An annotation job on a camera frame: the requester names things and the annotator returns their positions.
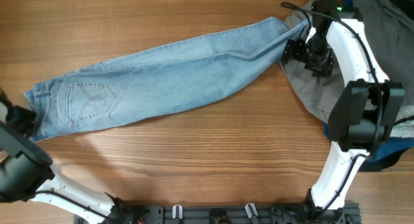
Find right grey rail clip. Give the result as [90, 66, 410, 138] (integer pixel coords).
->
[245, 203, 259, 224]

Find grey t-shirt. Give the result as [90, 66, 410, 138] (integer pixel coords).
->
[282, 0, 413, 138]

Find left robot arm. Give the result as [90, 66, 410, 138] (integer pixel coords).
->
[1, 93, 136, 224]

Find black garment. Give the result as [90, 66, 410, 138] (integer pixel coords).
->
[343, 0, 413, 172]

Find left grey rail clip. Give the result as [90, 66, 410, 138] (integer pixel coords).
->
[172, 205, 183, 219]

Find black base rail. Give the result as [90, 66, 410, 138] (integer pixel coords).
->
[104, 203, 362, 224]

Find grey rail clip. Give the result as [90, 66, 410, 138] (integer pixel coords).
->
[172, 205, 183, 219]
[245, 203, 259, 224]

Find light blue denim jeans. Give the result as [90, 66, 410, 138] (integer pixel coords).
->
[25, 17, 307, 142]

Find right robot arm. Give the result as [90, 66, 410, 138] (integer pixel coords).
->
[272, 0, 405, 223]

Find right black cable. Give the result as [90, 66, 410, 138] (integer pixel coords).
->
[279, 1, 384, 218]

